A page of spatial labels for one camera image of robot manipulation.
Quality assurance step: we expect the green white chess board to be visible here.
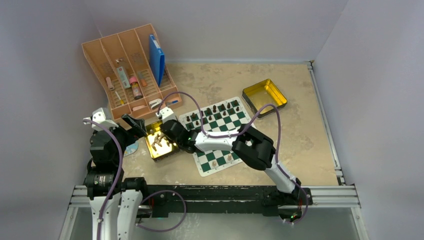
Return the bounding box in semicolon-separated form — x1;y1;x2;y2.
178;96;251;177

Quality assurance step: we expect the blue folder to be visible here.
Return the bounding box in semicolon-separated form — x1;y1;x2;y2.
149;34;165;87

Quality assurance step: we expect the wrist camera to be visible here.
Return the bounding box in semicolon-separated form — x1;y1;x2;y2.
83;107;119;132
155;107;178;124

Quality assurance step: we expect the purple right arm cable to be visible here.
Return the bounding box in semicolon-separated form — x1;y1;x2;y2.
156;91;311;226

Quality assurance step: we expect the white stapler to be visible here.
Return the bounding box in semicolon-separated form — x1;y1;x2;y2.
148;98;163;110

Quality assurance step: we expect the empty gold tin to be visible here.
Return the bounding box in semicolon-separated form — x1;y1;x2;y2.
242;78;288;114

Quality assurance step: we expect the grey green box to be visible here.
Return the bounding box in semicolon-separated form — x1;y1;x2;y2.
116;66;131;89

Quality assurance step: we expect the gold tin with pieces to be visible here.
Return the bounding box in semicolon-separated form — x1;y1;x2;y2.
144;121;180;163

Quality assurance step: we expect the pink desk organizer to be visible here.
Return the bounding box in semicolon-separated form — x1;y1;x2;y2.
81;23;183;128

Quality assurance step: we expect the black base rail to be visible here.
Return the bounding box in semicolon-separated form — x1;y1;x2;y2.
71;184;360;220

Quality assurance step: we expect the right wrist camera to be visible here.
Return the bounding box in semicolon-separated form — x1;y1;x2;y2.
155;107;178;124

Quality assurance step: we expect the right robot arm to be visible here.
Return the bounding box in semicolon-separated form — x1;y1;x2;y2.
160;119;312;208

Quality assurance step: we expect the blue round card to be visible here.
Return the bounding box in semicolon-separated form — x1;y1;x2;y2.
123;142;139;157

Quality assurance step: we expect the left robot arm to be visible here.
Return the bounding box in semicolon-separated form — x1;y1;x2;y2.
83;113;149;240

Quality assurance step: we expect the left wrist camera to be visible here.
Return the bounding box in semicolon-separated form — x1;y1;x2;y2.
83;107;119;132

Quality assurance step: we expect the pink eraser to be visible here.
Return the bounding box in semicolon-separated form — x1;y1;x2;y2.
105;77;115;91

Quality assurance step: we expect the pink cap bottle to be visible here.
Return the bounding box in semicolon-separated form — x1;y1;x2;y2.
129;76;143;100

